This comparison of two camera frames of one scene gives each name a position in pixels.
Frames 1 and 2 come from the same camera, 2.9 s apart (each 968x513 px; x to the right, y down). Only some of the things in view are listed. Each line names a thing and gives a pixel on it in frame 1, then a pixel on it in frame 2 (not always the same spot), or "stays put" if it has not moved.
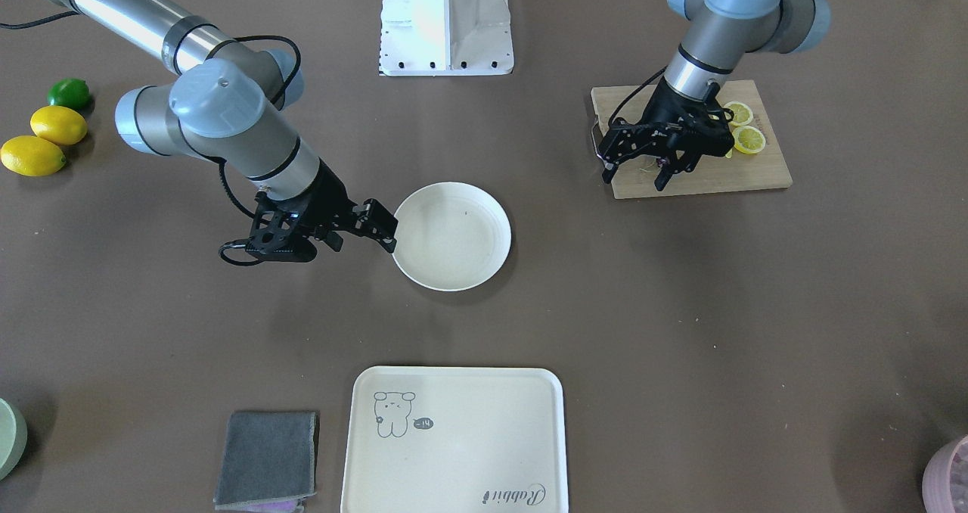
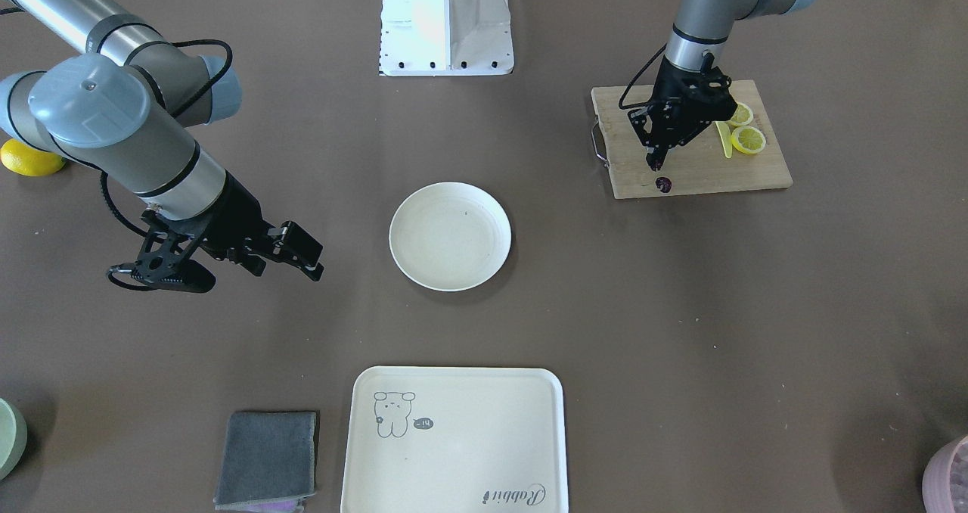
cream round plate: x=452 y=236 stays put
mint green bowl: x=13 y=434 stays put
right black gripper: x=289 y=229 to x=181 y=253
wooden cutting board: x=763 y=170 stays put
